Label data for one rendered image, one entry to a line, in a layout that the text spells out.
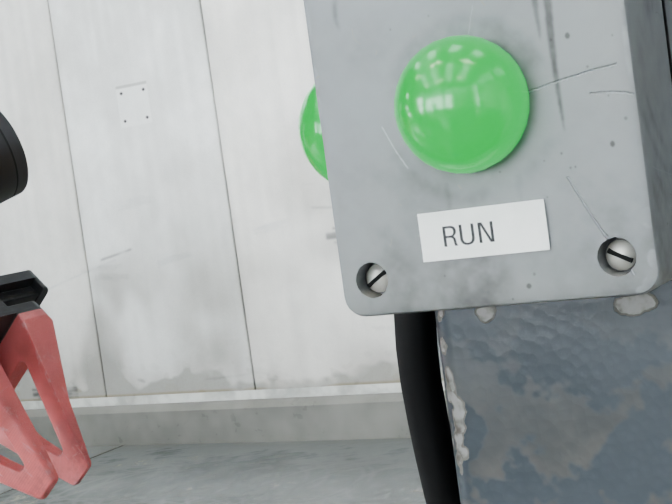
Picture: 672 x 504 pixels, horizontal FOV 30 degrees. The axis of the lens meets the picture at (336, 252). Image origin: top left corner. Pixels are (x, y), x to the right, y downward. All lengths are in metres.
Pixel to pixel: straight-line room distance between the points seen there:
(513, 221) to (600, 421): 0.07
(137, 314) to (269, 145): 1.27
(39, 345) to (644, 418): 0.35
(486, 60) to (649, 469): 0.12
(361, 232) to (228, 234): 6.29
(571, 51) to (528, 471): 0.12
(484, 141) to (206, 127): 6.36
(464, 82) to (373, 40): 0.03
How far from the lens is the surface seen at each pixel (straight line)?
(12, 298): 0.63
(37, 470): 0.58
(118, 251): 7.01
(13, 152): 0.68
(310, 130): 0.31
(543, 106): 0.27
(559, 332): 0.32
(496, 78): 0.26
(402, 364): 0.36
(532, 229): 0.27
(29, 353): 0.60
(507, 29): 0.28
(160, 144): 6.78
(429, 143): 0.27
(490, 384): 0.33
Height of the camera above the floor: 1.27
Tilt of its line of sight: 3 degrees down
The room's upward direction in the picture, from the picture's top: 8 degrees counter-clockwise
